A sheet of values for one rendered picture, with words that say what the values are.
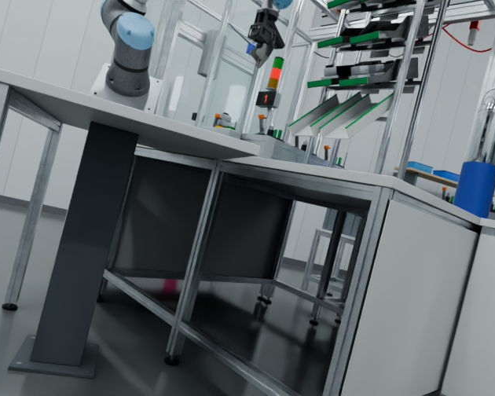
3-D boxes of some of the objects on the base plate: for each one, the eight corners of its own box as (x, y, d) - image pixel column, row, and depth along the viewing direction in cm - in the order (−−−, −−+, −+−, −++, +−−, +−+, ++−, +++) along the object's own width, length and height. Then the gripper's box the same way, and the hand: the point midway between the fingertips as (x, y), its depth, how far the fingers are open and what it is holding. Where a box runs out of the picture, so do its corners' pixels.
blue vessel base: (480, 222, 183) (495, 163, 183) (444, 215, 194) (458, 159, 194) (490, 227, 194) (504, 171, 194) (456, 220, 205) (469, 167, 205)
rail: (262, 161, 157) (269, 133, 157) (144, 143, 221) (150, 123, 221) (271, 164, 161) (278, 137, 161) (154, 146, 225) (159, 126, 225)
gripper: (252, 9, 163) (239, 62, 163) (269, 5, 156) (254, 60, 156) (267, 20, 169) (254, 71, 169) (284, 16, 162) (269, 69, 162)
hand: (260, 65), depth 164 cm, fingers closed
